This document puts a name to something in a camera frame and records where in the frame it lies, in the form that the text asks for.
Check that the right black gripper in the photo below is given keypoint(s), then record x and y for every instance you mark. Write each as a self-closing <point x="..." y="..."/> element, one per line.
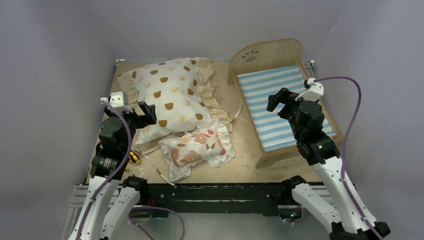
<point x="274" y="100"/>

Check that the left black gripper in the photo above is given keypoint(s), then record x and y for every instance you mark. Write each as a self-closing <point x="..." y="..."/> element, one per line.
<point x="149" y="118"/>

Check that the bear print white cushion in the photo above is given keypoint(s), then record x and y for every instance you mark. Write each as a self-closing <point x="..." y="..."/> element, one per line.
<point x="183" y="97"/>

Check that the wooden pet bed frame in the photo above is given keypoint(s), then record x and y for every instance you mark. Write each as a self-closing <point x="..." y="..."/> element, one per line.
<point x="260" y="70"/>

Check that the floral print small pillow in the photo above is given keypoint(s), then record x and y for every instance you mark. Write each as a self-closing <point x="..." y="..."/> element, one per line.
<point x="209" y="142"/>

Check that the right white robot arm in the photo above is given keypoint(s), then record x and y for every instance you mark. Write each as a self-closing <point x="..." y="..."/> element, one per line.
<point x="349" y="218"/>

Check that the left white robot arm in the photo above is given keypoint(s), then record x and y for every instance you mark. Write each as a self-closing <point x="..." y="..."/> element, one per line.
<point x="97" y="221"/>

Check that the yellow black screwdriver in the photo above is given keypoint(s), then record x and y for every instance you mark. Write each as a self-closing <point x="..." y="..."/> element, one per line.
<point x="133" y="158"/>

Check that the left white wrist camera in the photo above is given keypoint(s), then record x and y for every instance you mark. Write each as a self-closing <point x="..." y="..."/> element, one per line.
<point x="118" y="100"/>

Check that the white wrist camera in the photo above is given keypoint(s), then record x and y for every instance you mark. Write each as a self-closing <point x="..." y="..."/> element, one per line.
<point x="118" y="100"/>
<point x="314" y="91"/>

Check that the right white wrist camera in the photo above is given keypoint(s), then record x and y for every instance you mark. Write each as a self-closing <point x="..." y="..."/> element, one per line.
<point x="314" y="91"/>

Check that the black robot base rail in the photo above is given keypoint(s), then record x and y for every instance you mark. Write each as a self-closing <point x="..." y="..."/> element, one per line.
<point x="265" y="198"/>

